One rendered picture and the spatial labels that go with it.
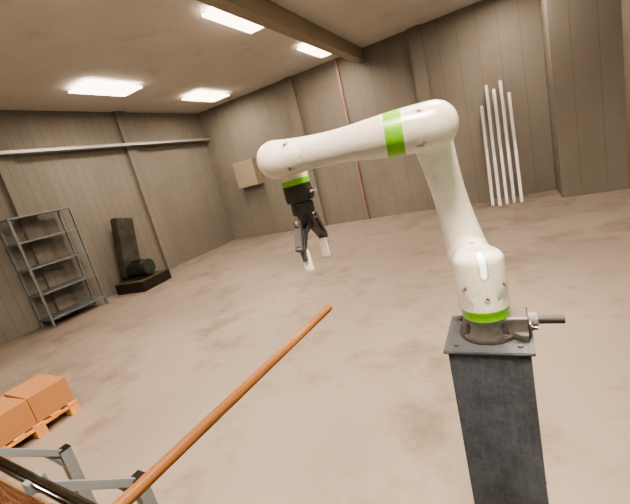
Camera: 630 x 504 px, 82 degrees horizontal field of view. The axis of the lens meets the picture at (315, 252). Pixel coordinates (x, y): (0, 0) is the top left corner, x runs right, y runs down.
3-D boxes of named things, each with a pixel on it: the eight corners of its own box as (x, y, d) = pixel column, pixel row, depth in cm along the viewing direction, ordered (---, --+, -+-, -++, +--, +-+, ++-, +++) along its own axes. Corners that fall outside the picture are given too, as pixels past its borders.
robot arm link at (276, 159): (388, 156, 103) (382, 115, 100) (387, 158, 92) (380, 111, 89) (269, 181, 112) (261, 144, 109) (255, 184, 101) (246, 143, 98)
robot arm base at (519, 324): (562, 318, 102) (560, 298, 100) (571, 347, 89) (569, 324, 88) (462, 320, 114) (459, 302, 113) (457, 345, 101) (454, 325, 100)
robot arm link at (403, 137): (457, 144, 99) (452, 97, 96) (465, 144, 87) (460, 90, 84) (389, 158, 103) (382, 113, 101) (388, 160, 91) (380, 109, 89)
